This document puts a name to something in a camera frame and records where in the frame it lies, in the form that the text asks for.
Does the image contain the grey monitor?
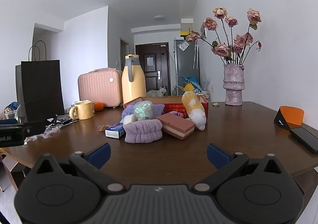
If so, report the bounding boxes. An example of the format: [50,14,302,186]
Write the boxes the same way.
[15,64,28,118]

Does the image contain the black paper bag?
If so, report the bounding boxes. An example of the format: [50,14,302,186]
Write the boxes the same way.
[20,40,65,122]

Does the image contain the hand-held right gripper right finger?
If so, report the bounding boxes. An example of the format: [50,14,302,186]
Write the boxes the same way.
[192,143,289,195]

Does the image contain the dried pink roses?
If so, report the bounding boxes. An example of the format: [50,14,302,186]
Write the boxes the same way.
[186,7,262,65]

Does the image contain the yellow thermos jug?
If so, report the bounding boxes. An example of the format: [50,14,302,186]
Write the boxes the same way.
[121,54,147,105]

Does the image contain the yellow white plush toy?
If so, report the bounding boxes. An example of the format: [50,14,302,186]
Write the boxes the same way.
[181,83,207,131]

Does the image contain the pink suitcase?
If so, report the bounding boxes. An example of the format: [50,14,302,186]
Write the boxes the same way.
[78,68,123,108]

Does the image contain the pile of clear plastic wrappers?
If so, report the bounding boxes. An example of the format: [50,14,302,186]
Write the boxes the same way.
[23,125,61,144]

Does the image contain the light blue fluffy cloth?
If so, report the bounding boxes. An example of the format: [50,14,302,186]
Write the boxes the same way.
[122,100,165,122]

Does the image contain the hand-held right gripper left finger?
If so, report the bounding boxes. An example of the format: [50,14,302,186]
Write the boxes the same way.
[30,143,127,195]

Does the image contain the blue white tissue packet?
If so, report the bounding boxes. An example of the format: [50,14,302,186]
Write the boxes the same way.
[105,123,125,139]

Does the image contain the white dried branches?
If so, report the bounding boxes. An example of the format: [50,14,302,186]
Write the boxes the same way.
[200,70,211,89]

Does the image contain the green bath pouf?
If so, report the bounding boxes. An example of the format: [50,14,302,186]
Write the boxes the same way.
[132,100,154,122]

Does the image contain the orange black stand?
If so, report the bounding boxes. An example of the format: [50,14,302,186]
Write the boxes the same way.
[274,106,305,130]

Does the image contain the black smartphone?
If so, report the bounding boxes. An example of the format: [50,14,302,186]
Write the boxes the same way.
[289,127,318,154]

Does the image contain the white dog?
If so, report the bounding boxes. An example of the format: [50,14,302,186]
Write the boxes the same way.
[146,86,167,98]

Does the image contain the dark brown entrance door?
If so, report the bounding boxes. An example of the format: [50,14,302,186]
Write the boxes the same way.
[135,43,172,96]

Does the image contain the yellow mug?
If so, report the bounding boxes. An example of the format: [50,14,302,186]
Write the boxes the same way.
[69,101,95,120]

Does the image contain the grey refrigerator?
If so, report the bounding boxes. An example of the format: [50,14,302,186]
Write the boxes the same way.
[174,38,201,95]

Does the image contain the brown layered sponge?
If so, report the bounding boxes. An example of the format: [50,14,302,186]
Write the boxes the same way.
[156,112,196,140]

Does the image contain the grey interior door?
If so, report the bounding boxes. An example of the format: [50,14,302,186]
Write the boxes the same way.
[120,37,130,72]

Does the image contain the black white paper packets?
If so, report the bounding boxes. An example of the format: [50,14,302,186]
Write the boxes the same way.
[45,115,80,127]

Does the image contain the purple ceramic vase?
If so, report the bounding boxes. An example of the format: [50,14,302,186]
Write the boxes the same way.
[223,64,246,106]

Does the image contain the basket with small things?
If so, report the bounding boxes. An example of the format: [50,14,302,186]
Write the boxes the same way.
[2,102,21,121]

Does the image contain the red cardboard box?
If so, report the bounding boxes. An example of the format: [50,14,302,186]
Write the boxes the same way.
[124,95,208,121]

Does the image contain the cart with bottles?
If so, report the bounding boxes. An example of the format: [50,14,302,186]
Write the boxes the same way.
[196,88,211,98]

